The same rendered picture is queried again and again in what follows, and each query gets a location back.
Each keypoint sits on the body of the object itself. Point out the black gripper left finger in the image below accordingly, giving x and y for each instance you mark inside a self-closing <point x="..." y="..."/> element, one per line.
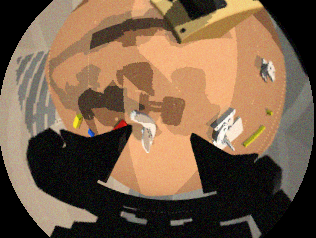
<point x="101" y="151"/>

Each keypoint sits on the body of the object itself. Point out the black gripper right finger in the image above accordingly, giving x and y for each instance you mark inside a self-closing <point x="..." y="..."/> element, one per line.
<point x="215" y="165"/>

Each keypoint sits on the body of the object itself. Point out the red curved bar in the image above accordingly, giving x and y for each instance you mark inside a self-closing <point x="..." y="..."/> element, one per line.
<point x="120" y="125"/>

